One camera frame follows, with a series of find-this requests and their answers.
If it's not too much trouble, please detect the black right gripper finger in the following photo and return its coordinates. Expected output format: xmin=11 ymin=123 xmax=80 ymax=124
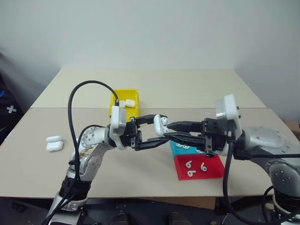
xmin=163 ymin=132 xmax=207 ymax=152
xmin=168 ymin=120 xmax=204 ymax=134

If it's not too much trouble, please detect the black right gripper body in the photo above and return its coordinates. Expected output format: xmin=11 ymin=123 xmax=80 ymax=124
xmin=202 ymin=118 xmax=230 ymax=158

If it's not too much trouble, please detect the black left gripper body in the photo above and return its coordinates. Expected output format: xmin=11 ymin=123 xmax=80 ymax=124
xmin=119 ymin=118 xmax=143 ymax=151

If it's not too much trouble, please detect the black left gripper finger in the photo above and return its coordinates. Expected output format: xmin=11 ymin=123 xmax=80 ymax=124
xmin=135 ymin=135 xmax=170 ymax=151
xmin=136 ymin=113 xmax=157 ymax=125

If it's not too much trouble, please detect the yellow plastic bin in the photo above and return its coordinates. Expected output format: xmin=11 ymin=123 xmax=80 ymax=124
xmin=109 ymin=88 xmax=141 ymax=123

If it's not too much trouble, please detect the brown cardboard piece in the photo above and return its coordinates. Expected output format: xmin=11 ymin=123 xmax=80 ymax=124
xmin=284 ymin=119 xmax=300 ymax=137

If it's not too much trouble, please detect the blue plastic tray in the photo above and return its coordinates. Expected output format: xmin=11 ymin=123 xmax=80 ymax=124
xmin=169 ymin=140 xmax=220 ymax=157

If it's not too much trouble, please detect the red plastic tray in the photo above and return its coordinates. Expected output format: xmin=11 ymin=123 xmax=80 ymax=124
xmin=173 ymin=154 xmax=225 ymax=181

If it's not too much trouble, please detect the dark rounded shape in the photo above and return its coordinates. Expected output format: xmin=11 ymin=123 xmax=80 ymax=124
xmin=168 ymin=212 xmax=188 ymax=225
xmin=112 ymin=212 xmax=130 ymax=225

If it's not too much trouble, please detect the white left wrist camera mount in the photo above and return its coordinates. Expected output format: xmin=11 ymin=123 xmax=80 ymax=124
xmin=109 ymin=100 xmax=128 ymax=150

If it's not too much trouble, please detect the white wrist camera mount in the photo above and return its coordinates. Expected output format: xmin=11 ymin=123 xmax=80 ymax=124
xmin=215 ymin=94 xmax=243 ymax=137
xmin=109 ymin=100 xmax=128 ymax=150

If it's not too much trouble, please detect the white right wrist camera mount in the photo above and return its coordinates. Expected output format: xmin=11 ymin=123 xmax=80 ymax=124
xmin=215 ymin=94 xmax=243 ymax=137

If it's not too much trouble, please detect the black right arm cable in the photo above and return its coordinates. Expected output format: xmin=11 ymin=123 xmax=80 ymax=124
xmin=222 ymin=130 xmax=300 ymax=223

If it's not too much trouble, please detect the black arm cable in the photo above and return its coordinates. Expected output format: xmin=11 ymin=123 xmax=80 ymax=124
xmin=43 ymin=80 xmax=120 ymax=225
xmin=222 ymin=130 xmax=300 ymax=223

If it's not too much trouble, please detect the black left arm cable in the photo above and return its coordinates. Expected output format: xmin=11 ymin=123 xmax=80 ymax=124
xmin=43 ymin=80 xmax=120 ymax=225

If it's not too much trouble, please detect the black table frame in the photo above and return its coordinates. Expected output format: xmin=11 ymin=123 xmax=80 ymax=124
xmin=77 ymin=196 xmax=275 ymax=218

